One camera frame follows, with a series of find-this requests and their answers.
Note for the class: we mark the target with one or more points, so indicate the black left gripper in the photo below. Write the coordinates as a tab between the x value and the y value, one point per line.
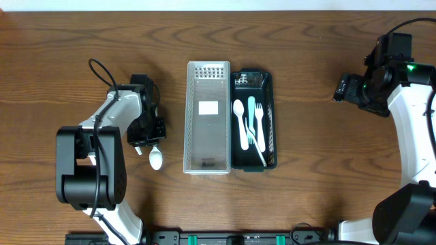
144	138

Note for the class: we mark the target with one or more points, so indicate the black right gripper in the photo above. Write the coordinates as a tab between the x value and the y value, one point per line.
349	89

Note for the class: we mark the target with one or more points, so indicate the pink-white plastic fork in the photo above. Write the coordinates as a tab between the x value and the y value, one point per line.
259	113

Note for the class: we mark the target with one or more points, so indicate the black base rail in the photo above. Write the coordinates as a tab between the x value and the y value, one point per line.
300	234

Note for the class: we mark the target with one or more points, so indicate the pink plastic spoon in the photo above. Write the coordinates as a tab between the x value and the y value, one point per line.
238	110

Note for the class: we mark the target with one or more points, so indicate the black plastic basket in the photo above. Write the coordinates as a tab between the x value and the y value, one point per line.
258	84

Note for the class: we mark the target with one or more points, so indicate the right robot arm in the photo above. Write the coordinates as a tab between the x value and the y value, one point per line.
406	92

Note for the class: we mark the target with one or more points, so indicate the clear plastic basket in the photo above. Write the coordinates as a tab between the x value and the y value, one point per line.
207	147

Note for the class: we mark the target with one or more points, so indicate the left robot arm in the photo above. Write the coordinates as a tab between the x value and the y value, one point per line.
90	165

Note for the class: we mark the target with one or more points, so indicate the white plastic fork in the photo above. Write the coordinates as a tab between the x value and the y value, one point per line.
250	133

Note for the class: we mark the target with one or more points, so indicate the white plastic spoon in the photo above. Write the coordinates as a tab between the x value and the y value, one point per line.
155	158

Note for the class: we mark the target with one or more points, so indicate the light green plastic fork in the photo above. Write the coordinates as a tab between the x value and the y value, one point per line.
251	111

